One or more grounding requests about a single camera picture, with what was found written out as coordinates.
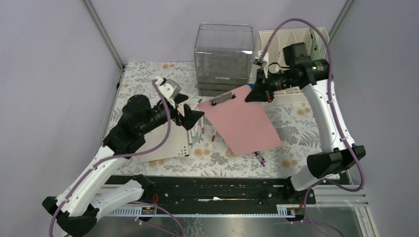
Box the dark purple gel pen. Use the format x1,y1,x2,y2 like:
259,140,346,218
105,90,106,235
254,152,265,167

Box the floral table mat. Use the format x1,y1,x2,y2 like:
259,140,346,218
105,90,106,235
110,62,320,178

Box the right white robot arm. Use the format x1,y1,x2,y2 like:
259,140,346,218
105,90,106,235
245,42,366,203

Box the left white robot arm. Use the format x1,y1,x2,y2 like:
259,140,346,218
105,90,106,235
42,94,204,237

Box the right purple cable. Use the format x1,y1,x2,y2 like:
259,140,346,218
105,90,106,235
260,18,365,237

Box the teal cap white marker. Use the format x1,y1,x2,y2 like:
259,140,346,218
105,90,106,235
188,130,193,146

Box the brown cap white marker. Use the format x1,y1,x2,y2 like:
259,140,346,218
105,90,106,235
211,129,217,142

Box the purple cable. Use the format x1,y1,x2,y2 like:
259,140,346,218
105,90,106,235
260,18,365,237
49,79,191,237

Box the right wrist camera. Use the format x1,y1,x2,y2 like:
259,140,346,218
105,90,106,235
253,50,269,78

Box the green cap white marker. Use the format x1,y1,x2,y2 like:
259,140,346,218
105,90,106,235
192,99,203,110

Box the white mesh file rack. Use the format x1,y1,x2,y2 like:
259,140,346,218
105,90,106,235
255,28,330,92

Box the green clipboard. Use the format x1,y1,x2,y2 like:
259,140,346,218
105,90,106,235
309,27,329,60

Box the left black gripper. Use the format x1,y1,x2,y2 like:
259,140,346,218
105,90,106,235
140,93,205,135

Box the pink clipboard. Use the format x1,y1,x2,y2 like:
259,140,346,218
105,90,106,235
198,85,283,155

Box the beige notebook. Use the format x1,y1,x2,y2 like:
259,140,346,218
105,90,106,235
136,121,190,162

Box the clear acrylic drawer organizer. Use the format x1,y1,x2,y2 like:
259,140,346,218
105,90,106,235
194,23,253,96

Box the rust cap white marker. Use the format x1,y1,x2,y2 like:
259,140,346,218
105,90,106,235
200,117,205,134

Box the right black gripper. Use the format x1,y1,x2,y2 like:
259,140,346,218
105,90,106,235
245,66,298,103

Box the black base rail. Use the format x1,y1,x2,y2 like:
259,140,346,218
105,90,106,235
105,174,305,216

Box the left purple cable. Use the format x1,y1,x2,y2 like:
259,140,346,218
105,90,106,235
49,79,191,237

